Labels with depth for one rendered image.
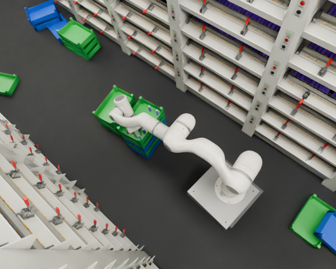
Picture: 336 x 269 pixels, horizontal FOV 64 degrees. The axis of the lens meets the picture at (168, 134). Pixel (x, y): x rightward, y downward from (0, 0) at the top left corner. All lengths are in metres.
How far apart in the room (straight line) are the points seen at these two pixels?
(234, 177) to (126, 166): 1.13
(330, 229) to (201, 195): 0.93
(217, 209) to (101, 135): 1.20
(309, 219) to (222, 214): 0.75
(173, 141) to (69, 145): 1.29
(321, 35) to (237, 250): 1.44
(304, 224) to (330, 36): 1.33
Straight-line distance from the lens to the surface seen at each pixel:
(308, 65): 1.49
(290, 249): 2.17
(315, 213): 2.25
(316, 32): 1.35
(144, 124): 1.61
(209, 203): 1.71
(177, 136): 1.38
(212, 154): 1.35
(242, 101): 2.01
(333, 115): 1.64
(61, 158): 2.45
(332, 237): 2.21
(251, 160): 1.36
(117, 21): 2.48
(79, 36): 2.89
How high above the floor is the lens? 2.07
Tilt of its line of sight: 66 degrees down
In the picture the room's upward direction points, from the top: 13 degrees counter-clockwise
